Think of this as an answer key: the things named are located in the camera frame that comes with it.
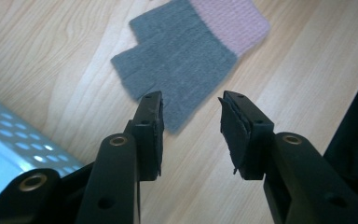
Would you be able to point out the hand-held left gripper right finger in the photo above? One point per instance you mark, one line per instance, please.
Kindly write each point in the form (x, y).
(248, 146)

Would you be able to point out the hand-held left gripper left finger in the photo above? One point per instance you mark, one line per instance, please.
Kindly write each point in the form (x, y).
(147, 140)

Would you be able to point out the grey and pink knitted glove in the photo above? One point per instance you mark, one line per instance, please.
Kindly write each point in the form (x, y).
(180, 62)

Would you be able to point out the dark cloth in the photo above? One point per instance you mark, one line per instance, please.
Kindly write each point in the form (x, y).
(354, 140)

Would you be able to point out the light blue perforated basket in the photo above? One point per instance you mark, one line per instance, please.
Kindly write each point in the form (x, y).
(3, 146)

